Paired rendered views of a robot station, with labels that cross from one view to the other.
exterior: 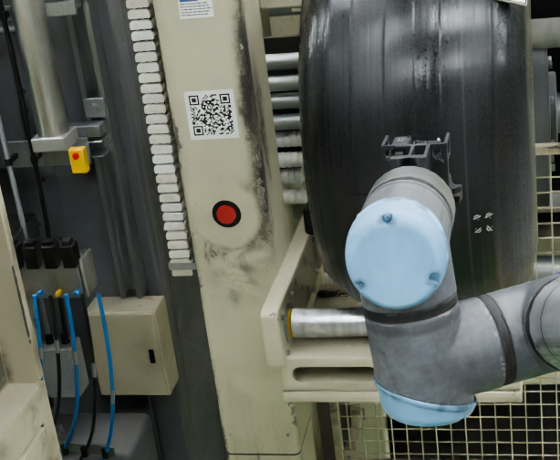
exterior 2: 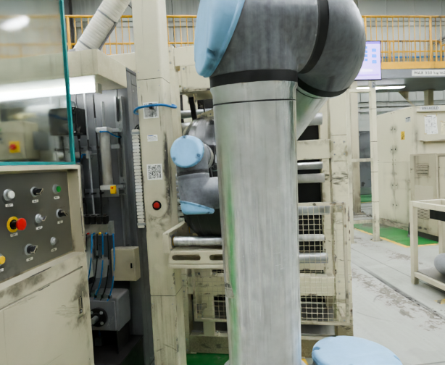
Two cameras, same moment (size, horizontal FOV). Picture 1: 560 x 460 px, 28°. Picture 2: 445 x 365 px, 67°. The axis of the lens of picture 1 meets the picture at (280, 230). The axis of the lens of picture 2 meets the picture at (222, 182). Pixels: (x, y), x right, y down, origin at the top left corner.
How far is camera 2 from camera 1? 0.49 m
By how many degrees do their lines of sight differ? 20
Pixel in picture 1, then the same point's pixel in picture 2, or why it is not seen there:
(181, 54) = (147, 152)
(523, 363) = not seen: hidden behind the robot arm
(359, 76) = not seen: hidden behind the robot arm
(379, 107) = not seen: hidden behind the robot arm
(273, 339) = (166, 243)
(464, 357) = (209, 188)
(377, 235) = (180, 142)
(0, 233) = (78, 195)
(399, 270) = (187, 153)
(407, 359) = (188, 187)
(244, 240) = (161, 214)
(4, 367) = (72, 245)
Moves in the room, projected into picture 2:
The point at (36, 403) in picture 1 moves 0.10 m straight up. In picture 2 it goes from (80, 257) to (79, 233)
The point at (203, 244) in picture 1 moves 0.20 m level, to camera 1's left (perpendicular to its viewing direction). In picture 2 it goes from (148, 216) to (106, 218)
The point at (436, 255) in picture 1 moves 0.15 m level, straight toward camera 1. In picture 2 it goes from (198, 148) to (189, 145)
